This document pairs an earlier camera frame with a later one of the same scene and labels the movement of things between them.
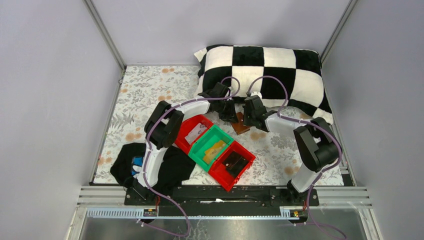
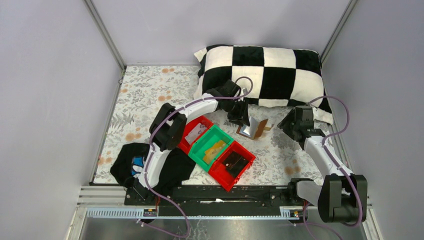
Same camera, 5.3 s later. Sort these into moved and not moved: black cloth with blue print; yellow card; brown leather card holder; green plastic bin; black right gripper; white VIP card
Moved: black right gripper; brown leather card holder
Not moved: black cloth with blue print; white VIP card; yellow card; green plastic bin
